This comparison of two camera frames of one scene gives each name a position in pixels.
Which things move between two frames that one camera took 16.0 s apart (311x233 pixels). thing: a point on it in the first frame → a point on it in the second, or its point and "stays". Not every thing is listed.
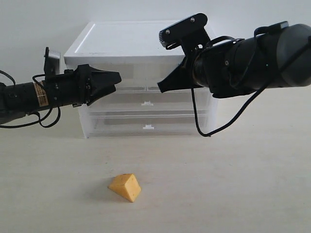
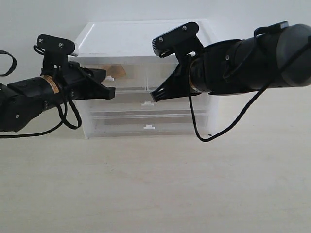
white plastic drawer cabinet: [136, 107] stays
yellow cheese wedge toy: [127, 185] → [115, 71]
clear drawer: [133, 76] stays
